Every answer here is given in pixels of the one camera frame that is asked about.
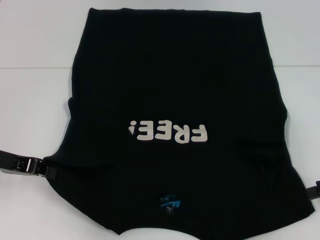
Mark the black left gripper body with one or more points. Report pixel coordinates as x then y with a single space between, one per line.
15 165

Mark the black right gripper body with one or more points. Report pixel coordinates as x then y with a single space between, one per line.
318 184

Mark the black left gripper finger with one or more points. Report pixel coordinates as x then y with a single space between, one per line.
51 173

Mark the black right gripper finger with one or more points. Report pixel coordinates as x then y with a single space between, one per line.
315 193

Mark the black shirt with FREE print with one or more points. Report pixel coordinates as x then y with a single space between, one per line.
160 75

